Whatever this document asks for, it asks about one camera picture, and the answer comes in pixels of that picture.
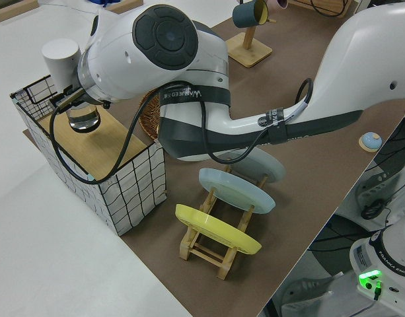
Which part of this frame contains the dark blue mug yellow inside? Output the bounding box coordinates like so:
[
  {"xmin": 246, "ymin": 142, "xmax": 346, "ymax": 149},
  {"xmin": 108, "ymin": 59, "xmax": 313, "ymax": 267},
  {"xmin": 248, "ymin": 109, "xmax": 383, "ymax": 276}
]
[{"xmin": 232, "ymin": 0, "xmax": 270, "ymax": 29}]

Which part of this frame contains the wire basket with wooden shelf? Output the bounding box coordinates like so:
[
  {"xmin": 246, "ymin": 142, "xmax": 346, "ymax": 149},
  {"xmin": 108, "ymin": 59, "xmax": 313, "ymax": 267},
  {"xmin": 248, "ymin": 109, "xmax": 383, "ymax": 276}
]
[{"xmin": 9, "ymin": 64, "xmax": 166, "ymax": 237}]

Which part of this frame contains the black cabinet handle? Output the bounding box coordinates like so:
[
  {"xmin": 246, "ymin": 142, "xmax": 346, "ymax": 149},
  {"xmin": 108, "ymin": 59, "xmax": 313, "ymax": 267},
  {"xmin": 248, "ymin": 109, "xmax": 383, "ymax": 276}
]
[{"xmin": 309, "ymin": 0, "xmax": 349, "ymax": 17}]

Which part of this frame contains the grey plate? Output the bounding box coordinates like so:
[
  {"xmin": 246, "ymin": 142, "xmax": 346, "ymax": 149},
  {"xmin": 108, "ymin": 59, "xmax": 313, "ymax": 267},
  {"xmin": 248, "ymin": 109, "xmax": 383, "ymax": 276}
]
[{"xmin": 218, "ymin": 147, "xmax": 286, "ymax": 184}]

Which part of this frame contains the light blue plate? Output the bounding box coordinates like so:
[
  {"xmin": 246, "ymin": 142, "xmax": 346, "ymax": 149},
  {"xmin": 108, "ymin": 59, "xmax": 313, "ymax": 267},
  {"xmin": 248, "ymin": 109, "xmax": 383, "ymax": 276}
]
[{"xmin": 198, "ymin": 167, "xmax": 276, "ymax": 215}]

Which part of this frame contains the white cup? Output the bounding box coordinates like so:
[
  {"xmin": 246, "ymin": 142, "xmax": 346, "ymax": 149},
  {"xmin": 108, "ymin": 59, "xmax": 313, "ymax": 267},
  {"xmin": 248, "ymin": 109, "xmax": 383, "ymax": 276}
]
[{"xmin": 41, "ymin": 38, "xmax": 102, "ymax": 133}]

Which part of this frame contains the yellow plate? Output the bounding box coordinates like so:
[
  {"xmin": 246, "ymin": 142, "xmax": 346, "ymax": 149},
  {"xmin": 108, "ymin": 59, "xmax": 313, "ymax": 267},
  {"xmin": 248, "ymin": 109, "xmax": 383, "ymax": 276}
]
[{"xmin": 174, "ymin": 203, "xmax": 262, "ymax": 255}]

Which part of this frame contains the blue bell on wooden base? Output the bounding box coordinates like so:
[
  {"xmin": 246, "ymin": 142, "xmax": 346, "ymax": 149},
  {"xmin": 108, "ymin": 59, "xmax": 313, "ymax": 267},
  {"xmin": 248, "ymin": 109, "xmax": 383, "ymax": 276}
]
[{"xmin": 359, "ymin": 131, "xmax": 384, "ymax": 153}]

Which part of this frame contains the wooden mug stand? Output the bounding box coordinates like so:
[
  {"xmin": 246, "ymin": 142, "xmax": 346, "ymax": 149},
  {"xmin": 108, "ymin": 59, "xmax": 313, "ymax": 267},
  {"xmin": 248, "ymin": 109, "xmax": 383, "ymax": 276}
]
[{"xmin": 225, "ymin": 0, "xmax": 277, "ymax": 69}]

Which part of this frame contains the short wooden block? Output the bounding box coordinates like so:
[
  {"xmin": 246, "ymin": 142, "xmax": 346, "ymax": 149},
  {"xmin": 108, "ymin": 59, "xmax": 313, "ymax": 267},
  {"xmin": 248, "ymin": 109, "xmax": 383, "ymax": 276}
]
[{"xmin": 111, "ymin": 0, "xmax": 144, "ymax": 15}]

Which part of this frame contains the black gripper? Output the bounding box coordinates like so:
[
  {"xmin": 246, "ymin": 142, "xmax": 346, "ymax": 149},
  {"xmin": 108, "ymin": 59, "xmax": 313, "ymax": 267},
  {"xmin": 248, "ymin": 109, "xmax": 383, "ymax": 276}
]
[{"xmin": 51, "ymin": 85, "xmax": 110, "ymax": 109}]

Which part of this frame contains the black floor cable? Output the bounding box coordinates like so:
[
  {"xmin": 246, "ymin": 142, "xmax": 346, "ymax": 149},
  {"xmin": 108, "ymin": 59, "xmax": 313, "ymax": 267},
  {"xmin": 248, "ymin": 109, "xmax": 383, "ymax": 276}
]
[{"xmin": 360, "ymin": 114, "xmax": 405, "ymax": 232}]

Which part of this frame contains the long wooden block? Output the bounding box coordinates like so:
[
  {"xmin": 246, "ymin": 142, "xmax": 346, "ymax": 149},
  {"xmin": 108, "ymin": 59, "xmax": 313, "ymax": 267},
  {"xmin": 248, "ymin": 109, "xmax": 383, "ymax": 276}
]
[{"xmin": 0, "ymin": 0, "xmax": 40, "ymax": 23}]

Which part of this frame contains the brown wicker basket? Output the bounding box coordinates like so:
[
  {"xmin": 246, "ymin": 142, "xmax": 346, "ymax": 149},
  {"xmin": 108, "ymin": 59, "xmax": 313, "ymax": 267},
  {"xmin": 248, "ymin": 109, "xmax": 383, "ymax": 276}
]
[{"xmin": 138, "ymin": 86, "xmax": 163, "ymax": 141}]

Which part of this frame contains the wooden plate rack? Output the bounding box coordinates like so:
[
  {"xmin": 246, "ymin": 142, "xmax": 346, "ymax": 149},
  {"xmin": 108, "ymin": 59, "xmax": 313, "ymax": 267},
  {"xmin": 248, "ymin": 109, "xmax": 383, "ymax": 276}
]
[{"xmin": 178, "ymin": 163, "xmax": 269, "ymax": 281}]

